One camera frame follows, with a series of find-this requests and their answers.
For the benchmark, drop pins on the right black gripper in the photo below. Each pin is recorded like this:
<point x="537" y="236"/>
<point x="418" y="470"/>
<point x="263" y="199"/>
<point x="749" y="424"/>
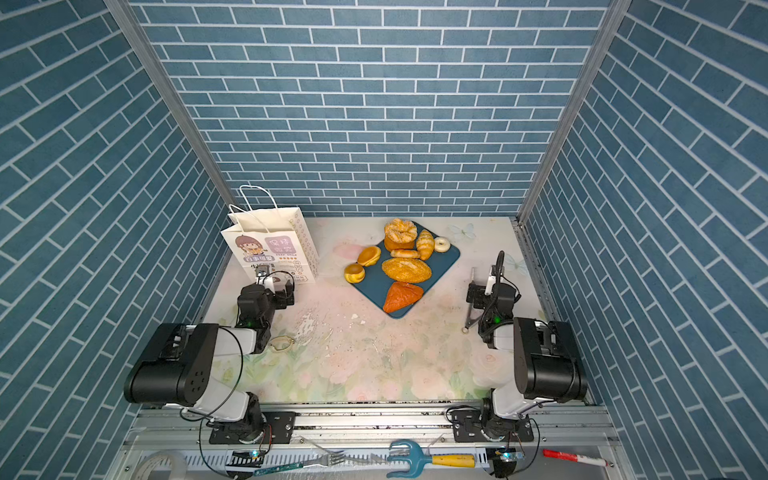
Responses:
<point x="480" y="294"/>

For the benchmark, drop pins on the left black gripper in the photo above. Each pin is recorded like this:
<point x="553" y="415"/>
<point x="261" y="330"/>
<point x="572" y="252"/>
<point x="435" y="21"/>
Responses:
<point x="285" y="294"/>

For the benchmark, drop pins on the white printed paper bag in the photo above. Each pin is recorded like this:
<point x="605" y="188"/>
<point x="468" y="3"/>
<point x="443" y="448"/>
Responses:
<point x="264" y="235"/>

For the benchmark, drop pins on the orange triangular bread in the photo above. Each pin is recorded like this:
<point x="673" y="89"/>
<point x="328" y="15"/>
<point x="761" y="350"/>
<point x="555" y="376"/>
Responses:
<point x="401" y="295"/>

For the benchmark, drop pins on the round egg tart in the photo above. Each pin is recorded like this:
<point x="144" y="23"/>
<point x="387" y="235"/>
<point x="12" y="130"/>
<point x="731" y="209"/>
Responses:
<point x="354" y="273"/>
<point x="369" y="256"/>

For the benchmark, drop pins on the small oblong bread roll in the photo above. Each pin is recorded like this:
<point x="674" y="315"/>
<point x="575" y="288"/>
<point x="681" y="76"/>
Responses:
<point x="405" y="253"/>

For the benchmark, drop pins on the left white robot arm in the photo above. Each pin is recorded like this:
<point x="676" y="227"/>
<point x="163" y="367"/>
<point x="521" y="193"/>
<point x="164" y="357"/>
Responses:
<point x="199" y="367"/>

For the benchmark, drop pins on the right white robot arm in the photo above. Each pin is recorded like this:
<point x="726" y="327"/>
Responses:
<point x="546" y="365"/>

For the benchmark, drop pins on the large oval seeded bread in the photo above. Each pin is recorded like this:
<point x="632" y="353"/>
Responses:
<point x="407" y="270"/>

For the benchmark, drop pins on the croissant bread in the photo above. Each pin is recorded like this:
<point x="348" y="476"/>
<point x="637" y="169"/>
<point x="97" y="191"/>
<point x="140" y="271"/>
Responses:
<point x="425" y="245"/>

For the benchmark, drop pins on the large round twisted bread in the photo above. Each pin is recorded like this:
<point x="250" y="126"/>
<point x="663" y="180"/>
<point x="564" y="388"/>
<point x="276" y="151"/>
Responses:
<point x="400" y="235"/>

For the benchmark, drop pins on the small white donut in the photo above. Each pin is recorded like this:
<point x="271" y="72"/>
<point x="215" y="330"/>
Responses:
<point x="441" y="245"/>

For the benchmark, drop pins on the red white marker pen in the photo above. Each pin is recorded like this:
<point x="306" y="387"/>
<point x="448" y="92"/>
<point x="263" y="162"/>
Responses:
<point x="577" y="458"/>

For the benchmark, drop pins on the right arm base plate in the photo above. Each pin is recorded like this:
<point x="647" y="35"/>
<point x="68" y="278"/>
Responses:
<point x="473" y="425"/>

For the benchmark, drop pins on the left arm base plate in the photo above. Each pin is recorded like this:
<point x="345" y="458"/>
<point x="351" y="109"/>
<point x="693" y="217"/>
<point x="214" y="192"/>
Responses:
<point x="265" y="428"/>

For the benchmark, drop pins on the metal fork green handle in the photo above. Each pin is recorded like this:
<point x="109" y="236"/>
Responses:
<point x="327" y="460"/>

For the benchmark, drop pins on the teal fork tool yellow handle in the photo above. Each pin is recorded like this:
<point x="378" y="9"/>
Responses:
<point x="410" y="452"/>

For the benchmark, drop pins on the aluminium rail frame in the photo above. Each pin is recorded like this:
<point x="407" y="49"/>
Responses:
<point x="351" y="426"/>

